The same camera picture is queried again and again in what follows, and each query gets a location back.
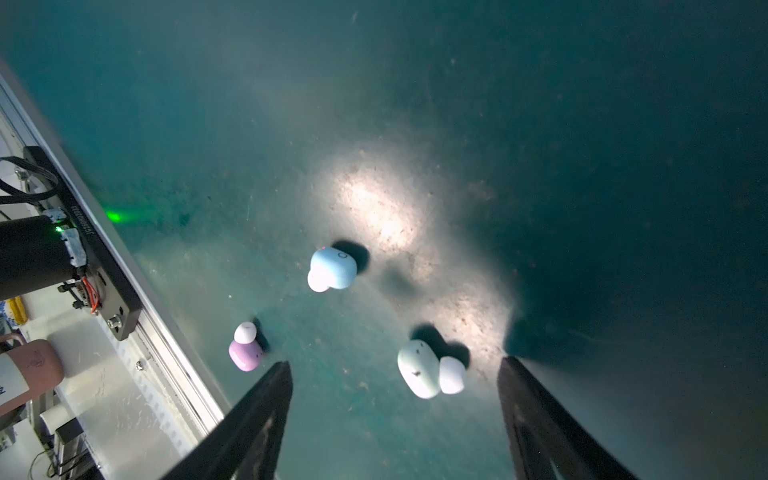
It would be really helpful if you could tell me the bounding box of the front aluminium rail bed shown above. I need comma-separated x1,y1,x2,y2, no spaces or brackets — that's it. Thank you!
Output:
1,64,229,479

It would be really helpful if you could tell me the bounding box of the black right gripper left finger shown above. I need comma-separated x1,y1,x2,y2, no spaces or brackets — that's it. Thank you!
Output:
165,361,293,480

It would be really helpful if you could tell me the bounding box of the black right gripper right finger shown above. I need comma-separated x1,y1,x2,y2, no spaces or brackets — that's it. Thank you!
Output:
497,356,634,479

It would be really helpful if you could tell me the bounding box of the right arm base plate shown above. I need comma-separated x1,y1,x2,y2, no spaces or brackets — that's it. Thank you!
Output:
23,146,143,341

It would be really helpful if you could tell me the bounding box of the pink toy watering can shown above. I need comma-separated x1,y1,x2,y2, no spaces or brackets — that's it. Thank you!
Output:
1,333,65,416

